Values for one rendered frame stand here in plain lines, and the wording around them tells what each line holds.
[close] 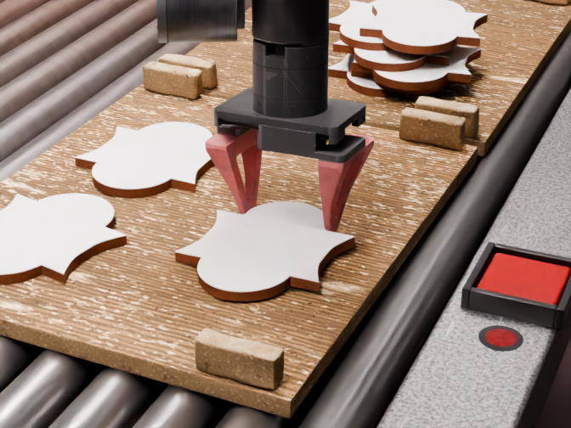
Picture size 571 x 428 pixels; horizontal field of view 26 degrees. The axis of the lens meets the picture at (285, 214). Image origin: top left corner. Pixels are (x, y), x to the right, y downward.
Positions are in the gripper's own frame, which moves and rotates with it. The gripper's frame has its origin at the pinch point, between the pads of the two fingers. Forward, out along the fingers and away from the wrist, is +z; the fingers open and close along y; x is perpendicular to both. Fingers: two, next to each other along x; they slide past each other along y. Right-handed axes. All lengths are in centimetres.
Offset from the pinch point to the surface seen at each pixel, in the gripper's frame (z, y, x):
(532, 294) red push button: 2.7, -19.6, -0.2
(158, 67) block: -4.4, 22.9, -19.2
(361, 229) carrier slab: 1.2, -5.1, -2.6
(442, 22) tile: -7.9, -0.8, -34.5
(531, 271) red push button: 2.4, -18.7, -3.4
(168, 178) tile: -0.5, 12.2, -2.1
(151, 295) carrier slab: 2.2, 5.2, 12.6
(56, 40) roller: -2, 44, -32
